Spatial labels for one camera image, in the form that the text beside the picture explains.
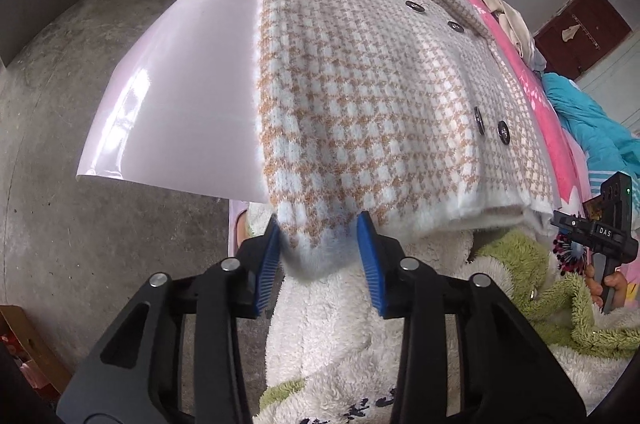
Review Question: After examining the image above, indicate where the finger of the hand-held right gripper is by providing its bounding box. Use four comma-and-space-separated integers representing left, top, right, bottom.
551, 210, 601, 239

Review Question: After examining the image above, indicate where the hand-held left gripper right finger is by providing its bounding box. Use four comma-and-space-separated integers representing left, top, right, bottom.
355, 210, 586, 424

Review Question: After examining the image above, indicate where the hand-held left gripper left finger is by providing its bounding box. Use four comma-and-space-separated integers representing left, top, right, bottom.
56, 216, 283, 424

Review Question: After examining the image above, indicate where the beige white houndstooth coat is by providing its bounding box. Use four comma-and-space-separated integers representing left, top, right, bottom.
254, 0, 556, 282

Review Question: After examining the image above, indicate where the person's right hand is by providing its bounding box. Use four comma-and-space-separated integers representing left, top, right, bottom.
584, 264, 629, 311

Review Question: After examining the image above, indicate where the white and green fleece robe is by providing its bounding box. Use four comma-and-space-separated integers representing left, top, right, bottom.
245, 201, 640, 424

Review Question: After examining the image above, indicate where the pink floral blanket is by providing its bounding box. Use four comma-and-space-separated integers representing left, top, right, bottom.
452, 0, 640, 305

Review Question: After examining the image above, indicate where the teal blanket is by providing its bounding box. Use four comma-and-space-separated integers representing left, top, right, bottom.
542, 72, 640, 179

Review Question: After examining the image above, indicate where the brown wooden door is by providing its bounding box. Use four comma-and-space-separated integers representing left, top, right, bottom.
534, 0, 633, 80

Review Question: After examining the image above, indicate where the beige garment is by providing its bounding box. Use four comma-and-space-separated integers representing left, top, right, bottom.
472, 0, 538, 59

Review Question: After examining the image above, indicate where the glossy pink mat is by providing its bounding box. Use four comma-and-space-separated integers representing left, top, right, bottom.
76, 0, 471, 202

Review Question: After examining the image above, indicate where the cardboard box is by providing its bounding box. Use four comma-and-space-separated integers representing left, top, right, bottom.
0, 305, 72, 397

